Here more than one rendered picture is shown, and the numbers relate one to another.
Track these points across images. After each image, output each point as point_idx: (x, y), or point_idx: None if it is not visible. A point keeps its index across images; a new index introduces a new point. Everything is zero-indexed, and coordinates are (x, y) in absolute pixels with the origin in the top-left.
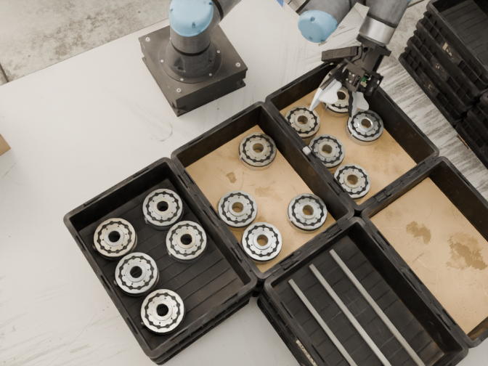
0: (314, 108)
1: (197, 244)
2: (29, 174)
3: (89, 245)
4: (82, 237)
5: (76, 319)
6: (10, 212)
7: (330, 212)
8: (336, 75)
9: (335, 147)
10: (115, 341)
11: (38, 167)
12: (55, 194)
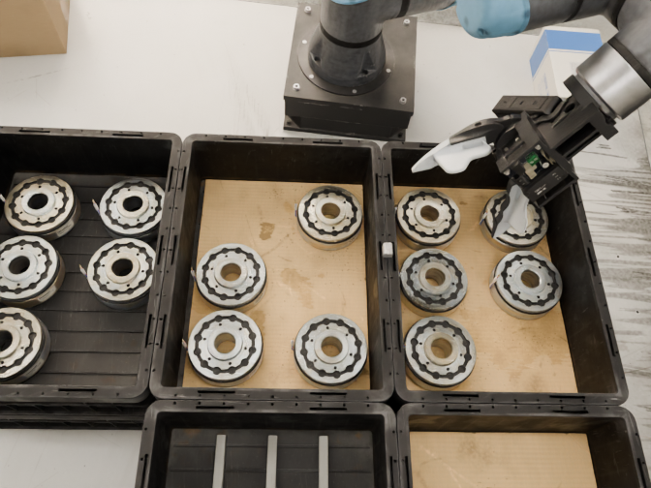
0: (419, 170)
1: (131, 284)
2: (58, 91)
3: None
4: (13, 182)
5: None
6: (0, 119)
7: (370, 376)
8: (489, 132)
9: (449, 283)
10: None
11: (75, 89)
12: None
